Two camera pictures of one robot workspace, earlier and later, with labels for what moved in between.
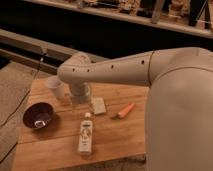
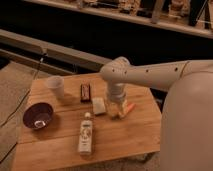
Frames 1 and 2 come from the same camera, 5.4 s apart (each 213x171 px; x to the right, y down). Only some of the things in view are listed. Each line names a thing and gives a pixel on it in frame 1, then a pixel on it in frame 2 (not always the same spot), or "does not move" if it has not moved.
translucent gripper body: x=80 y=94 -> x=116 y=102
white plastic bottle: x=85 y=136 does not move
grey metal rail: x=36 y=52 does not move
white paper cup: x=55 y=83 does not move
